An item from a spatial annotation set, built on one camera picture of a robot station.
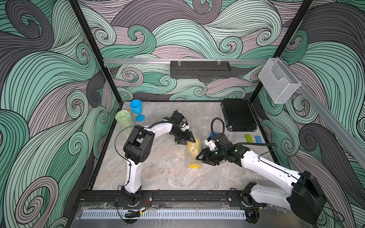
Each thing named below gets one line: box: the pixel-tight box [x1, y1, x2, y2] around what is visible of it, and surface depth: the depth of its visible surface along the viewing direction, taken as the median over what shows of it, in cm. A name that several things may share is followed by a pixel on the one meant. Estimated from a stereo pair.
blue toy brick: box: [254, 135, 263, 144], surface depth 98 cm
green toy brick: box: [244, 133, 254, 143], surface depth 100 cm
